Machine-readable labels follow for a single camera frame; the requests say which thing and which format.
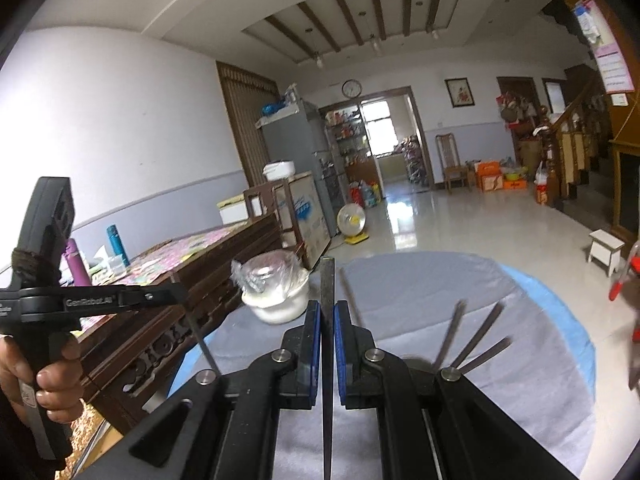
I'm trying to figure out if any red shopping bag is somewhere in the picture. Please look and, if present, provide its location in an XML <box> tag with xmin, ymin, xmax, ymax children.
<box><xmin>534</xmin><ymin>162</ymin><xmax>553</xmax><ymax>205</ymax></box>

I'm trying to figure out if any carved dark wooden sideboard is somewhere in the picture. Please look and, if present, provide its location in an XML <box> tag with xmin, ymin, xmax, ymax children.
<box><xmin>50</xmin><ymin>212</ymin><xmax>306</xmax><ymax>436</ymax></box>

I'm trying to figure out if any purple bottle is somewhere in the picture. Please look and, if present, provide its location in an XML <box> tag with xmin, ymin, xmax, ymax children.
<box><xmin>64</xmin><ymin>238</ymin><xmax>92</xmax><ymax>286</ymax></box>

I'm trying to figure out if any shelf of groceries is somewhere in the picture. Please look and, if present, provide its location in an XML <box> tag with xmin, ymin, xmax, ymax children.
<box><xmin>322</xmin><ymin>107</ymin><xmax>372</xmax><ymax>196</ymax></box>

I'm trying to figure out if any red plastic chair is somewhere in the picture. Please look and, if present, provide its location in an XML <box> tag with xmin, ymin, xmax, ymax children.
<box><xmin>609</xmin><ymin>242</ymin><xmax>640</xmax><ymax>391</ymax></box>

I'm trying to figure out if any blue tablecloth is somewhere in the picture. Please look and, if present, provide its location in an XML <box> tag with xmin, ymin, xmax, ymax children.
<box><xmin>167</xmin><ymin>267</ymin><xmax>608</xmax><ymax>480</ymax></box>

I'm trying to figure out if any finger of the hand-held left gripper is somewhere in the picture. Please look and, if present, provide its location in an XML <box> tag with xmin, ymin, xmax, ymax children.
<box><xmin>60</xmin><ymin>282</ymin><xmax>190</xmax><ymax>318</ymax></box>

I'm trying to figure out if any pendant ceiling lamp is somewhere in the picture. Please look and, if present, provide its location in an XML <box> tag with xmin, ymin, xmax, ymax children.
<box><xmin>306</xmin><ymin>27</ymin><xmax>325</xmax><ymax>68</ymax></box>
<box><xmin>359</xmin><ymin>11</ymin><xmax>383</xmax><ymax>56</ymax></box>

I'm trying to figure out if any brown wooden door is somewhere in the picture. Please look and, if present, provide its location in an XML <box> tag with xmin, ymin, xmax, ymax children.
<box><xmin>216</xmin><ymin>61</ymin><xmax>281</xmax><ymax>196</ymax></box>

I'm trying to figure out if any wooden stair railing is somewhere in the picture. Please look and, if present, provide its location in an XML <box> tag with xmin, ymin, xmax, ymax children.
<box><xmin>535</xmin><ymin>85</ymin><xmax>613</xmax><ymax>211</ymax></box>

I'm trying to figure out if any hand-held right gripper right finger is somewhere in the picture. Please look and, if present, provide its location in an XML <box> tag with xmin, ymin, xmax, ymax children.
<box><xmin>334</xmin><ymin>300</ymin><xmax>581</xmax><ymax>480</ymax></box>

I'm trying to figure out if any clear plastic bag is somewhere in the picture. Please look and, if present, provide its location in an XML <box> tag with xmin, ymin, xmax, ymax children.
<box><xmin>231</xmin><ymin>252</ymin><xmax>310</xmax><ymax>297</ymax></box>

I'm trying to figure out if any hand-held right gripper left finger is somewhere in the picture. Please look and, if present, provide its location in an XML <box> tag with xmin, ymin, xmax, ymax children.
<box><xmin>102</xmin><ymin>300</ymin><xmax>322</xmax><ymax>480</ymax></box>

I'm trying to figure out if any floral patterned cover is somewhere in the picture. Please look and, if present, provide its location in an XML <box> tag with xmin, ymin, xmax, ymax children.
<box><xmin>70</xmin><ymin>220</ymin><xmax>251</xmax><ymax>301</ymax></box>

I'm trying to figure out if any framed wall picture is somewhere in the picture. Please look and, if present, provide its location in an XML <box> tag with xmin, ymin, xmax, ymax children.
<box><xmin>445</xmin><ymin>77</ymin><xmax>475</xmax><ymax>109</ymax></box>

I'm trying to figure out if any person's left hand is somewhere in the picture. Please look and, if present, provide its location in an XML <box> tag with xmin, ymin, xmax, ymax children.
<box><xmin>0</xmin><ymin>332</ymin><xmax>83</xmax><ymax>426</ymax></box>

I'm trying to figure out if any yellow floor fan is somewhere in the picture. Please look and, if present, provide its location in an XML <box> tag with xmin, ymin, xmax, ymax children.
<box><xmin>336</xmin><ymin>204</ymin><xmax>371</xmax><ymax>246</ymax></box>

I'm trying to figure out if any white foam box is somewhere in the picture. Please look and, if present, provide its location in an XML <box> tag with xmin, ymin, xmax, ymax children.
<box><xmin>216</xmin><ymin>197</ymin><xmax>249</xmax><ymax>226</ymax></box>

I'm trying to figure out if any pink wall calendar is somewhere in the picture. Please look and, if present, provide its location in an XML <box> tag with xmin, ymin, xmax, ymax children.
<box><xmin>572</xmin><ymin>0</ymin><xmax>637</xmax><ymax>93</ymax></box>

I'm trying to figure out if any white rice cooker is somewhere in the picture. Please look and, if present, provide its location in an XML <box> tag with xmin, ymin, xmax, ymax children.
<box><xmin>263</xmin><ymin>161</ymin><xmax>297</xmax><ymax>183</ymax></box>

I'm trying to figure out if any white step stool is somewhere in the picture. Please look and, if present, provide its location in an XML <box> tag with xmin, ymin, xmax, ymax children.
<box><xmin>587</xmin><ymin>229</ymin><xmax>626</xmax><ymax>277</ymax></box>

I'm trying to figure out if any grey refrigerator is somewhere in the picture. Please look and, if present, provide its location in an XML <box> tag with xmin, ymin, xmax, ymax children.
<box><xmin>256</xmin><ymin>99</ymin><xmax>347</xmax><ymax>241</ymax></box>

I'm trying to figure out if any wooden chair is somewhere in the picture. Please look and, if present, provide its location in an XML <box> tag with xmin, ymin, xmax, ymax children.
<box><xmin>435</xmin><ymin>133</ymin><xmax>471</xmax><ymax>194</ymax></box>

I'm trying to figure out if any white bowl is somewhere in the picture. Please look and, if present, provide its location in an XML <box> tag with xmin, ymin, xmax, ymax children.
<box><xmin>241</xmin><ymin>280</ymin><xmax>311</xmax><ymax>325</ymax></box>

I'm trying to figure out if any orange cardboard box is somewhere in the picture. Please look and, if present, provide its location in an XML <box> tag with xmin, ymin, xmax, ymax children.
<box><xmin>475</xmin><ymin>161</ymin><xmax>505</xmax><ymax>192</ymax></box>

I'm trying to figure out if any teal bottle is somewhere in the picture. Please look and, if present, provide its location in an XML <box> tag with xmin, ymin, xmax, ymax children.
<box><xmin>106</xmin><ymin>225</ymin><xmax>131</xmax><ymax>267</ymax></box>

